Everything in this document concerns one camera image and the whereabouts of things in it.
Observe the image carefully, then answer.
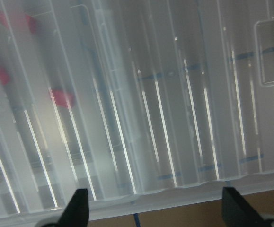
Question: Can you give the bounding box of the red block upper left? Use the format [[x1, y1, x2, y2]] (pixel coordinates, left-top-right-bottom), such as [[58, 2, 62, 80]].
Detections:
[[50, 89, 75, 108]]

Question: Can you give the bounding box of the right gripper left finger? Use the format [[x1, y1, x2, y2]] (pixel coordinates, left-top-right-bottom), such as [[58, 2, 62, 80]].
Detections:
[[57, 188, 89, 227]]

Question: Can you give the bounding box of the clear ribbed box lid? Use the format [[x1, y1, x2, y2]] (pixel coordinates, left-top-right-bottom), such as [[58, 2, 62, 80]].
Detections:
[[0, 0, 274, 226]]

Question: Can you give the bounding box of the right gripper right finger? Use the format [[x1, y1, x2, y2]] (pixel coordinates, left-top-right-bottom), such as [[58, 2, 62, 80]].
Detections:
[[221, 187, 266, 227]]

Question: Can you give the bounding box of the red block box centre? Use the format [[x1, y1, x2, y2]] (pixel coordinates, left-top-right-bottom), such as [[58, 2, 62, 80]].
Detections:
[[0, 66, 10, 85]]

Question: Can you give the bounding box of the red block near latch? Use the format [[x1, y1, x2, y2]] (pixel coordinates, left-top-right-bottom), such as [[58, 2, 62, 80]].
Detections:
[[0, 11, 38, 34]]

